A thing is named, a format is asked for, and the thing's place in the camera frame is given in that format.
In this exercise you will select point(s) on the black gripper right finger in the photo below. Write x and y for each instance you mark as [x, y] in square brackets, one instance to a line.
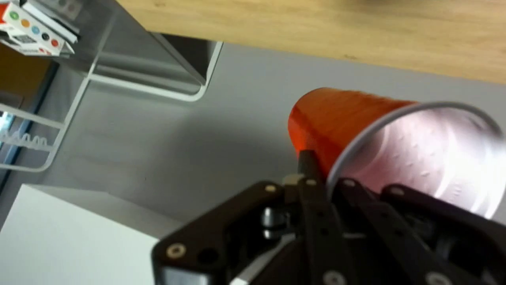
[421, 239]

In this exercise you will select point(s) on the white wall cabinet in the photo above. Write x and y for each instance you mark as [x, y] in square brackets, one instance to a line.
[69, 236]

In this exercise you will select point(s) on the red plastic cup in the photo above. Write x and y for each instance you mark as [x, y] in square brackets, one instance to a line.
[445, 149]

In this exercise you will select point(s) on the red and white box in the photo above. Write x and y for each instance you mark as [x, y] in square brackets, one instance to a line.
[28, 35]

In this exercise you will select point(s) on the white metal rack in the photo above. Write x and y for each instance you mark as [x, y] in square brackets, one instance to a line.
[40, 95]

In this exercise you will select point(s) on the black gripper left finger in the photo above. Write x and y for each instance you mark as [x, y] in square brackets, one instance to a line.
[296, 220]

